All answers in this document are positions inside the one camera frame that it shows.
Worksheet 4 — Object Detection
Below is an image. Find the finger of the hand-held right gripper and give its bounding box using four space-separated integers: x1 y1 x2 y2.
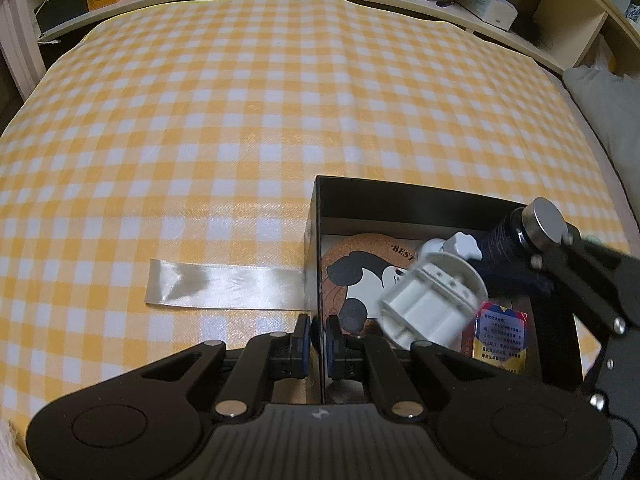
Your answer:
520 232 640 336

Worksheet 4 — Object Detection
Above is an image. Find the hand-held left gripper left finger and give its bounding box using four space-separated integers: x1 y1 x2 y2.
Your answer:
135 312 313 418

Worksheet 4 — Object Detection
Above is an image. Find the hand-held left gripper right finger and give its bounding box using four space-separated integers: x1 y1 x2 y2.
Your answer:
325 315 501 418

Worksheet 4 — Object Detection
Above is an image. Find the black cylinder with silver cap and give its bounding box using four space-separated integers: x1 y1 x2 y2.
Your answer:
480 197 576 267

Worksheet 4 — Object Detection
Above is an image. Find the round cork coaster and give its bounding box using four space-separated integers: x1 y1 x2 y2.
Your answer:
320 236 426 336

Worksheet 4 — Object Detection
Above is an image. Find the white plastic cylinder holder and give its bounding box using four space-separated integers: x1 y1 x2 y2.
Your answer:
376 231 490 351

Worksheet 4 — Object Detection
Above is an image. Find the black cardboard box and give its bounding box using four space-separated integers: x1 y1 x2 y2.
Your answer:
305 175 586 406

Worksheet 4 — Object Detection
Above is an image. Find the blue red card box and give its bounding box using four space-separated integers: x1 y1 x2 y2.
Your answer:
460 297 530 361

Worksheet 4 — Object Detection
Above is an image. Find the grey pillow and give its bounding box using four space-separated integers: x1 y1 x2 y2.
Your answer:
562 66 640 171

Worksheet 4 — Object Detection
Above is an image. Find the cream wooden shelf unit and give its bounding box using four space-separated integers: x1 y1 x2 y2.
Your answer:
20 0 640 76

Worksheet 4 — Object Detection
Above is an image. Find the yellow white checkered cloth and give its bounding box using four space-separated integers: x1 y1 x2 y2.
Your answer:
0 0 626 461

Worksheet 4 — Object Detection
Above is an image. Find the white tissue box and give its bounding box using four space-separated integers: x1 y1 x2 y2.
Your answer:
455 0 519 31

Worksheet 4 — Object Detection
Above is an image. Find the dark green box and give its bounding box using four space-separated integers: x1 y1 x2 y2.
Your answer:
36 0 90 32

